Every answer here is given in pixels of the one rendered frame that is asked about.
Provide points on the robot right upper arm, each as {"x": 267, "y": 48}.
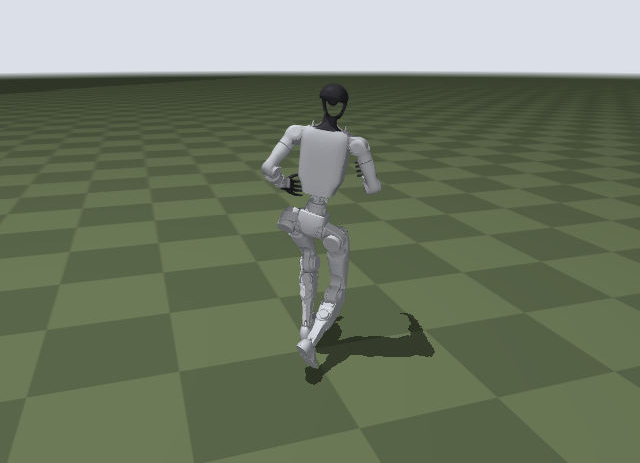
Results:
{"x": 359, "y": 147}

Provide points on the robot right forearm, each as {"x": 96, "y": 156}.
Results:
{"x": 363, "y": 179}

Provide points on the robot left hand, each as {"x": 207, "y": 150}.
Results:
{"x": 292, "y": 185}

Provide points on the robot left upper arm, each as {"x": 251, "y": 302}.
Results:
{"x": 291, "y": 137}

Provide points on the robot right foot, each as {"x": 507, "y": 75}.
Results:
{"x": 307, "y": 352}

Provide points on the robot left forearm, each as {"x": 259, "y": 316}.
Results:
{"x": 280, "y": 182}

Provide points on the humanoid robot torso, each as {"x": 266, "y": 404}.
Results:
{"x": 323, "y": 161}

